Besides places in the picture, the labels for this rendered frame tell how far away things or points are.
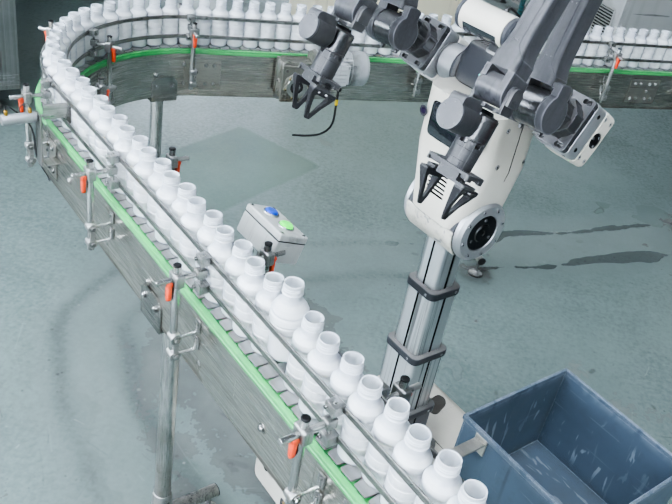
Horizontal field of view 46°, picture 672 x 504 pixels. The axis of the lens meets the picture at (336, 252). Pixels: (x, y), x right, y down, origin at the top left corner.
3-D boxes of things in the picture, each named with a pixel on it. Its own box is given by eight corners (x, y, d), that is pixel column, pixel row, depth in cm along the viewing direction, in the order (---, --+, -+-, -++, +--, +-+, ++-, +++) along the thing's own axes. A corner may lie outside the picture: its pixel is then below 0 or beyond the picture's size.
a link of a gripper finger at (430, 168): (428, 213, 146) (453, 169, 144) (401, 194, 150) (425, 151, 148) (446, 217, 152) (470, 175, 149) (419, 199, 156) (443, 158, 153)
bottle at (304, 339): (320, 393, 144) (337, 325, 135) (291, 400, 141) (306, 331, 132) (306, 370, 148) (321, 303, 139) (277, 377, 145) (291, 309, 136)
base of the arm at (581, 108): (567, 88, 164) (534, 136, 167) (551, 72, 158) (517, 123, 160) (601, 105, 159) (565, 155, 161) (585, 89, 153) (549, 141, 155)
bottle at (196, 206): (209, 261, 173) (215, 196, 164) (201, 276, 168) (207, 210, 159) (182, 256, 173) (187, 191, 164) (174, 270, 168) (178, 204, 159)
